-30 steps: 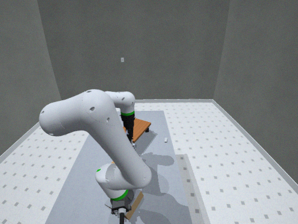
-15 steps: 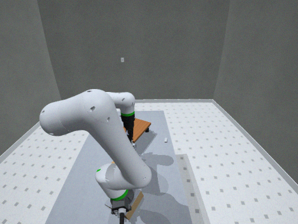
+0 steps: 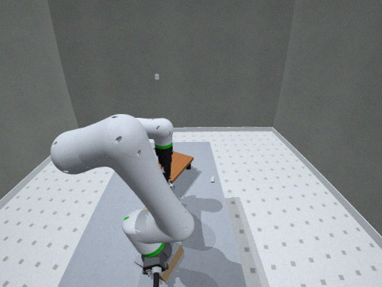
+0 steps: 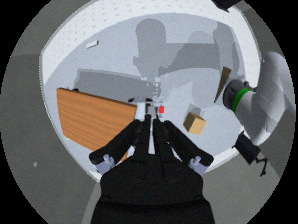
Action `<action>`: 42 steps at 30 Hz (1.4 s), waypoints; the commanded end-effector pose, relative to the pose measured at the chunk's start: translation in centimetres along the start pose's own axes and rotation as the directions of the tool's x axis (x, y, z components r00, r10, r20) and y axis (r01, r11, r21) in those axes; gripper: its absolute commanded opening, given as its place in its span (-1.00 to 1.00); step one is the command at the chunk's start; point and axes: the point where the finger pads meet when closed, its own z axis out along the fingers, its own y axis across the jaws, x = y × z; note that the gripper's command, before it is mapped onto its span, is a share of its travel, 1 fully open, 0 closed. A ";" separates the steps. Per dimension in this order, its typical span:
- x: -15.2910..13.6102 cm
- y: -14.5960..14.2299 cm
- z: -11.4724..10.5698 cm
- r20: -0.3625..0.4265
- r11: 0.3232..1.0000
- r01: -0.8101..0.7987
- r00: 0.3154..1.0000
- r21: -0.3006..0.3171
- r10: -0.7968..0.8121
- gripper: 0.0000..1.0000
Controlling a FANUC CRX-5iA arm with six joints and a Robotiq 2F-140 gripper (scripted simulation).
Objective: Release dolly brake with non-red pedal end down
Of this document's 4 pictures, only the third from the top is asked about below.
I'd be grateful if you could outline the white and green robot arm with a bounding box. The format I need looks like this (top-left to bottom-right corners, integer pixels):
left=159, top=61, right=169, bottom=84
left=51, top=114, right=195, bottom=287

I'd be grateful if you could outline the wooden dolly with black casters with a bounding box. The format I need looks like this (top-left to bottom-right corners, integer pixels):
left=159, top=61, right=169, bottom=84
left=170, top=152, right=194, bottom=191

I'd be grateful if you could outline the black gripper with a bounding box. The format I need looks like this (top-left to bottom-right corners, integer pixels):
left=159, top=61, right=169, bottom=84
left=158, top=156, right=172, bottom=187

